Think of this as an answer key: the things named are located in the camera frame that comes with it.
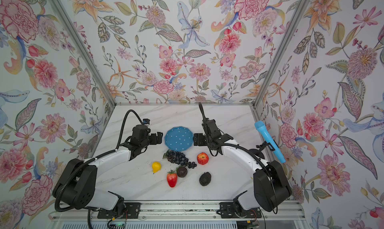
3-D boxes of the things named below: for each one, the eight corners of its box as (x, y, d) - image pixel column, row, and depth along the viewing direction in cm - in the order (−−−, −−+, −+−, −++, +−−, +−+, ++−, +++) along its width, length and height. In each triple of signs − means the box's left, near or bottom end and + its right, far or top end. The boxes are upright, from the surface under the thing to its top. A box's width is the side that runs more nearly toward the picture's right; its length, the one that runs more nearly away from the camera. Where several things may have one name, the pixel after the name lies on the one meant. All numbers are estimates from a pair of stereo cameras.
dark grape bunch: (163, 159, 92) (162, 157, 90) (167, 150, 96) (167, 148, 94) (194, 169, 89) (194, 167, 86) (197, 160, 92) (198, 157, 90)
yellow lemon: (152, 173, 88) (151, 170, 84) (154, 164, 91) (152, 161, 88) (160, 173, 88) (159, 170, 84) (161, 164, 91) (160, 161, 88)
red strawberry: (167, 187, 83) (166, 185, 80) (168, 172, 88) (167, 170, 85) (176, 187, 83) (176, 185, 80) (177, 172, 88) (177, 170, 85)
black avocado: (202, 188, 83) (203, 186, 79) (197, 179, 86) (197, 176, 82) (213, 181, 85) (214, 179, 82) (207, 172, 88) (208, 170, 85)
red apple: (201, 166, 90) (201, 162, 86) (196, 158, 93) (196, 154, 89) (209, 162, 92) (210, 158, 87) (204, 154, 95) (204, 150, 91)
